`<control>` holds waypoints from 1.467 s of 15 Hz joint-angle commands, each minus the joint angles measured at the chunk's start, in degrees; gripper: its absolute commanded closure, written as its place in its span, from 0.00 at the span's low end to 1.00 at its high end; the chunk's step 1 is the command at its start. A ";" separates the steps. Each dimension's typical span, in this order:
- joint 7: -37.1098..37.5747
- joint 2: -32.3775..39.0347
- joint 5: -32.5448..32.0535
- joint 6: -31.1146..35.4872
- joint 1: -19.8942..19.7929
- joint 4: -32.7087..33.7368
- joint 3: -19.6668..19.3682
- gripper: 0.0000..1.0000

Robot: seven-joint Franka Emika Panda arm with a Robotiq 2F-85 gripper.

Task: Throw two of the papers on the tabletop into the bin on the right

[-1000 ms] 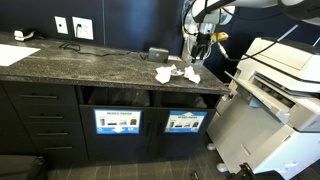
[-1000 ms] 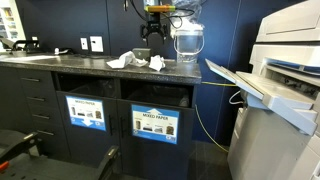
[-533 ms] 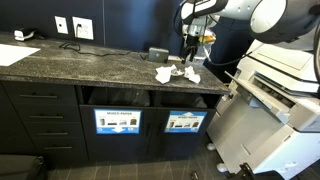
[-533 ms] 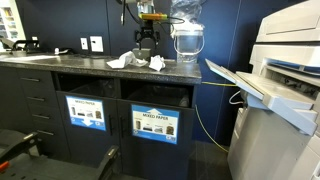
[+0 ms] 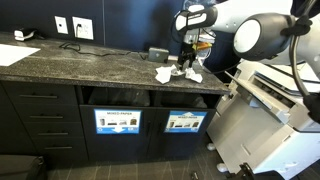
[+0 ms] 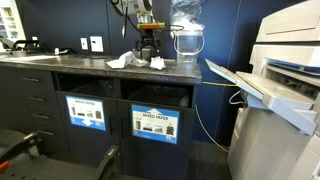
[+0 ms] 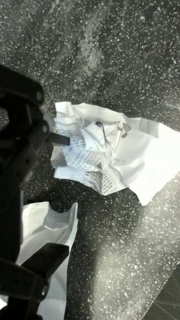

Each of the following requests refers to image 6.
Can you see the large crumpled white paper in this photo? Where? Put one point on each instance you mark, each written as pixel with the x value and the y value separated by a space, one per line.
pixel 125 60

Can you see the black metal frame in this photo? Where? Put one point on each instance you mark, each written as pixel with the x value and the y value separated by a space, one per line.
pixel 50 170

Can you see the clear plastic bag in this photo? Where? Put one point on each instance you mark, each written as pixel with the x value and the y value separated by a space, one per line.
pixel 185 15

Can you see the small grey box device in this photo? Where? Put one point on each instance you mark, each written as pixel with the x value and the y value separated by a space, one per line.
pixel 146 55

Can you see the tiny white wall plate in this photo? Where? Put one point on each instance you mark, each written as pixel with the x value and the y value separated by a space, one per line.
pixel 34 38

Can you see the black hole punch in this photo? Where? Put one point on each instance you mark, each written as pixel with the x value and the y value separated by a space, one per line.
pixel 28 46

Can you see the small white paper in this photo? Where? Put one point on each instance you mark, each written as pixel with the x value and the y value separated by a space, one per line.
pixel 157 63

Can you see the black bin liner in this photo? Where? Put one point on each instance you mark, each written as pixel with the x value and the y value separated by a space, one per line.
pixel 156 95
pixel 93 88

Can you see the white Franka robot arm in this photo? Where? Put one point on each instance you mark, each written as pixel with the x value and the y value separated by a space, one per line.
pixel 138 6

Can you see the large white office printer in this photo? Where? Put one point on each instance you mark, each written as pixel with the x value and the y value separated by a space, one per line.
pixel 276 133

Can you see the flat white paper sheet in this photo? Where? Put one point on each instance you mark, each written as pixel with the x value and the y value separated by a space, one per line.
pixel 26 58

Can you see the white shelf unit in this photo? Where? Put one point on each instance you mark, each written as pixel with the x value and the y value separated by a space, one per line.
pixel 10 20

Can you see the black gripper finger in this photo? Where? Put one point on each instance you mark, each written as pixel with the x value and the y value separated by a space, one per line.
pixel 139 50
pixel 156 50

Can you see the clear plastic bucket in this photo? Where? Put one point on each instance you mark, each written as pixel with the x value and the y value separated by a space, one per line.
pixel 188 45

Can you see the small white wall plate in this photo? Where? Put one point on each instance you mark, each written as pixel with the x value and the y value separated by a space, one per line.
pixel 84 43

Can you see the down arrow mixed paper label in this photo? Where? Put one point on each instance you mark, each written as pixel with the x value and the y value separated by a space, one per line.
pixel 86 112

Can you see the black cabinet with stone counter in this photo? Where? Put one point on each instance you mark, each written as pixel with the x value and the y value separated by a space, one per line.
pixel 150 160

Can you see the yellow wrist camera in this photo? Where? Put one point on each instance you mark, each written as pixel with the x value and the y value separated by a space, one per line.
pixel 150 26

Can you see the large white wall outlet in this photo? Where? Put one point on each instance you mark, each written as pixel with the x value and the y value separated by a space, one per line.
pixel 96 44

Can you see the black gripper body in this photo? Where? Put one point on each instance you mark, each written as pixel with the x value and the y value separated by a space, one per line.
pixel 148 37

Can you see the grey desk device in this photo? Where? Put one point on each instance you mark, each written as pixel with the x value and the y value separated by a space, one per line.
pixel 6 43

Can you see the up arrow mixed paper label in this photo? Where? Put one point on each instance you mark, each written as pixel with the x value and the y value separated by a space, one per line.
pixel 155 124

